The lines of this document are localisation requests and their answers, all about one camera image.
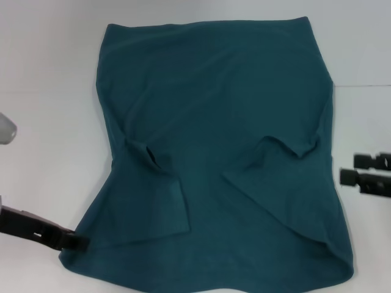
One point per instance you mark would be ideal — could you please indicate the teal blue shirt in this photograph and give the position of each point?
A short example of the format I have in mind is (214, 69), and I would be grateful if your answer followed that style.
(214, 107)

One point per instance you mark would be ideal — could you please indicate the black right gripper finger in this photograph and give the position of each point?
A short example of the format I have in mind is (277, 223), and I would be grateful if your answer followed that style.
(371, 160)
(366, 181)

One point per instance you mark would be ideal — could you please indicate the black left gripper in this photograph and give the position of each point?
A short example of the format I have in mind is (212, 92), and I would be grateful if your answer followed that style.
(27, 226)

